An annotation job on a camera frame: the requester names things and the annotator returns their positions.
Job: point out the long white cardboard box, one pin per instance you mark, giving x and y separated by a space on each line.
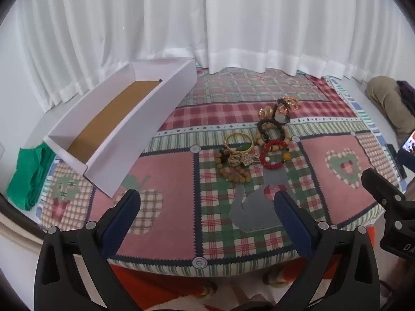
175 81

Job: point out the dark wooden frame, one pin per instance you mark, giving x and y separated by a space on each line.
19 217

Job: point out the smartphone with lit screen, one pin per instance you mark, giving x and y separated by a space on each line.
410 141

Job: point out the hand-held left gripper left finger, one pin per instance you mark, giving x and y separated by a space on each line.
124 222

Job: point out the patchwork plaid blanket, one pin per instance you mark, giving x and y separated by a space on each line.
175 201

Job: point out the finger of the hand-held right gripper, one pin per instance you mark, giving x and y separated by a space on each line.
377 183

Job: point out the gold bangle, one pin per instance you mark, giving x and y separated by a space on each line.
239 133

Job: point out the purple cloth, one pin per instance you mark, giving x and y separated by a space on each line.
407 95

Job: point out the orange white cloth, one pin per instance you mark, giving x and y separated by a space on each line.
155 285

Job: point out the brown cushion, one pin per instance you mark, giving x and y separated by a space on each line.
384 100

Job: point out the green cloth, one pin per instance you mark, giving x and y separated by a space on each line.
29 178

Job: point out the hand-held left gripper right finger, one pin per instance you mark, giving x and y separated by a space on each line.
291 223

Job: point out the white curtain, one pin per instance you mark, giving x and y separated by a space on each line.
207 22

